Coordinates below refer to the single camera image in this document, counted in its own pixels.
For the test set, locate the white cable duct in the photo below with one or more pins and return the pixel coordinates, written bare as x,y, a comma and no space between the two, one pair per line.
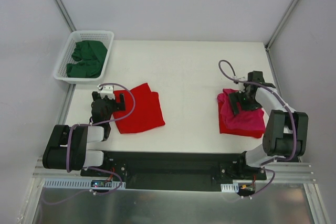
82,184
230,188

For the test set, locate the white plastic basket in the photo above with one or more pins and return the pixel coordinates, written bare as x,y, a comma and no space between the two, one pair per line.
104,36

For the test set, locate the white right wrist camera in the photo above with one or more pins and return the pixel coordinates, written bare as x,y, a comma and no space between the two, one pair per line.
238,80

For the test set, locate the aluminium front rail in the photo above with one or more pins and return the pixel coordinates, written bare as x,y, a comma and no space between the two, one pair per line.
284,172

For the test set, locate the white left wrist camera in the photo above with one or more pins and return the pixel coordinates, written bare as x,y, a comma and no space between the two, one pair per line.
106,90

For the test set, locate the red t shirt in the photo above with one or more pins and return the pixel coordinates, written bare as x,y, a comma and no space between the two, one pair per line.
146,113
239,132

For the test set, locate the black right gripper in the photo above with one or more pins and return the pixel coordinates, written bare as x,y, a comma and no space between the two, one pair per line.
239,102

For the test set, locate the green t shirt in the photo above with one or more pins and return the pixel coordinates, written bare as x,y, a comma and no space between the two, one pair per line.
89,57

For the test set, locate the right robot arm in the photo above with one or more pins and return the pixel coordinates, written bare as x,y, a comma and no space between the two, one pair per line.
285,136

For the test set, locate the right white cable duct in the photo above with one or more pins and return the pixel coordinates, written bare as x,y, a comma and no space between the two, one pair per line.
230,188

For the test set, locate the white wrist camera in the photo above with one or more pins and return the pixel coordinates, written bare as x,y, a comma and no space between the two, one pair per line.
106,90
238,80

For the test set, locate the left white cable duct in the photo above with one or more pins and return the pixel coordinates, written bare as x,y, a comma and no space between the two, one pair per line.
82,184

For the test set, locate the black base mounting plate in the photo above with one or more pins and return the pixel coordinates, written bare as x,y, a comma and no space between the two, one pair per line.
175,171

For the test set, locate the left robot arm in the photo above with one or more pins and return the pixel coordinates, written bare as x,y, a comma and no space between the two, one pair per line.
67,146

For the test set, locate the pink t shirt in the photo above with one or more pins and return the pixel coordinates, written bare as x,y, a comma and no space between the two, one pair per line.
245,120

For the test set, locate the right aluminium frame post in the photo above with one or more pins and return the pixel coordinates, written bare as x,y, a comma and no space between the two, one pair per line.
285,17

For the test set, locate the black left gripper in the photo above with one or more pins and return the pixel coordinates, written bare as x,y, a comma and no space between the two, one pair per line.
110,103

